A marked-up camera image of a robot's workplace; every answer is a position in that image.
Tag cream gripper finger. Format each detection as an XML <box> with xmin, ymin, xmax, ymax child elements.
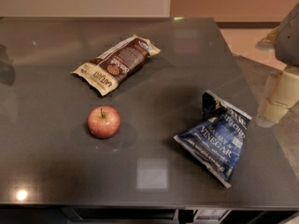
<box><xmin>255</xmin><ymin>66</ymin><xmax>299</xmax><ymax>128</ymax></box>

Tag red apple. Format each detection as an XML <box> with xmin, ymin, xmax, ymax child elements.
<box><xmin>88</xmin><ymin>105</ymin><xmax>121</xmax><ymax>139</ymax></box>

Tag blue vinegar chips bag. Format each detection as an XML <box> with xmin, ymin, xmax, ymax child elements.
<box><xmin>174</xmin><ymin>91</ymin><xmax>251</xmax><ymax>189</ymax></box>

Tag brown cookie snack bag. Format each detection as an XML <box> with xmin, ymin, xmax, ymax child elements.
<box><xmin>73</xmin><ymin>35</ymin><xmax>160</xmax><ymax>96</ymax></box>

